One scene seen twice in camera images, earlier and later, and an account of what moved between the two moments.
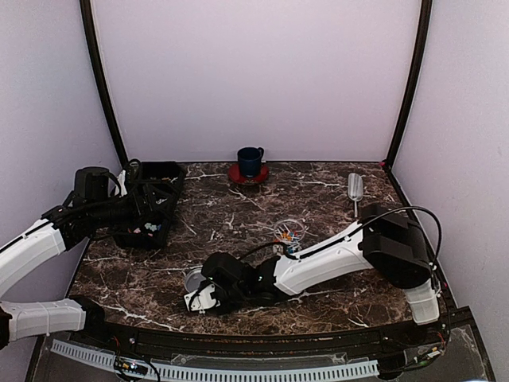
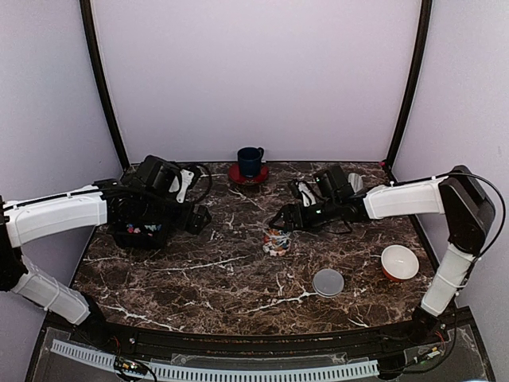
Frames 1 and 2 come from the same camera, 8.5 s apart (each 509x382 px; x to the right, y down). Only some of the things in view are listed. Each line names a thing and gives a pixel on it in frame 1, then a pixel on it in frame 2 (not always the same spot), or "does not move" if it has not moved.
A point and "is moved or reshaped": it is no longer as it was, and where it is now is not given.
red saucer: (235, 175) does not move
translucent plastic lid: (193, 278) → (326, 282)
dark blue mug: (250, 161) does not move
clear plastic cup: (289, 232) is moved or reshaped
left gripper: (150, 208) → (196, 224)
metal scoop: (355, 189) does not move
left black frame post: (95, 53) does not move
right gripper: (223, 311) → (301, 221)
